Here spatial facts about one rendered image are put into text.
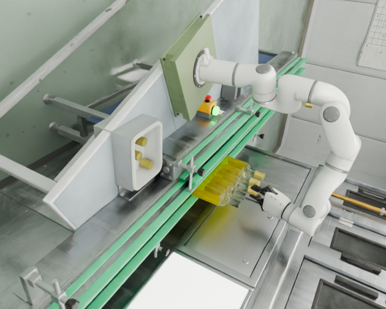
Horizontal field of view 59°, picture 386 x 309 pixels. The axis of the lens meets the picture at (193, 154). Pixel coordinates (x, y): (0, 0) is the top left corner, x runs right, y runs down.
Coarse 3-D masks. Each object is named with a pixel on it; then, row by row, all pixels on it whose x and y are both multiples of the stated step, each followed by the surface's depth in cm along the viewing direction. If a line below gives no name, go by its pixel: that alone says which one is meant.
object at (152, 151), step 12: (144, 132) 114; (156, 132) 124; (132, 144) 110; (156, 144) 127; (132, 156) 112; (144, 156) 132; (156, 156) 130; (132, 168) 115; (144, 168) 131; (156, 168) 132; (132, 180) 118; (144, 180) 126
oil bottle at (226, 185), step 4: (208, 176) 146; (212, 176) 146; (204, 180) 144; (208, 180) 144; (212, 180) 144; (216, 180) 144; (220, 180) 144; (224, 180) 144; (212, 184) 142; (216, 184) 142; (220, 184) 142; (224, 184) 142; (228, 184) 142; (232, 184) 143; (224, 188) 140; (228, 188) 140; (232, 188) 141; (232, 192) 141; (232, 196) 143
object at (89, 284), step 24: (168, 192) 134; (192, 192) 136; (144, 216) 122; (168, 216) 123; (120, 240) 112; (144, 240) 112; (96, 264) 103; (120, 264) 104; (72, 288) 96; (96, 288) 97
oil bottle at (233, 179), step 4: (212, 172) 149; (216, 172) 149; (220, 172) 149; (224, 172) 149; (216, 176) 147; (220, 176) 147; (224, 176) 147; (228, 176) 147; (232, 176) 147; (236, 176) 148; (228, 180) 145; (232, 180) 145; (236, 180) 145; (240, 180) 147; (236, 184) 144; (236, 188) 145
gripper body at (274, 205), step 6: (276, 192) 136; (264, 198) 138; (270, 198) 136; (276, 198) 134; (282, 198) 134; (288, 198) 134; (264, 204) 139; (270, 204) 137; (276, 204) 134; (282, 204) 132; (288, 204) 132; (264, 210) 141; (270, 210) 138; (276, 210) 135; (282, 210) 133; (276, 216) 137
